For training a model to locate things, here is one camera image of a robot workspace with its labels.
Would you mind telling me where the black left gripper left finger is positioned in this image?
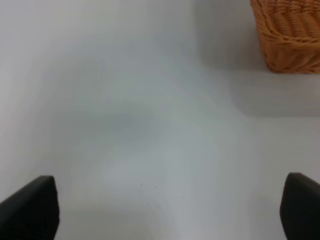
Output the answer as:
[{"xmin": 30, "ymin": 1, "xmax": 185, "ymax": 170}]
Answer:
[{"xmin": 0, "ymin": 175, "xmax": 60, "ymax": 240}]

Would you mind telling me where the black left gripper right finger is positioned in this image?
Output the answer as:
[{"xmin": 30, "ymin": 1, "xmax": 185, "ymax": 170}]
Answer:
[{"xmin": 279, "ymin": 172, "xmax": 320, "ymax": 240}]

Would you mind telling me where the orange wicker basket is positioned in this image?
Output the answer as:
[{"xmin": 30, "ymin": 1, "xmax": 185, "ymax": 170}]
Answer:
[{"xmin": 250, "ymin": 0, "xmax": 320, "ymax": 74}]

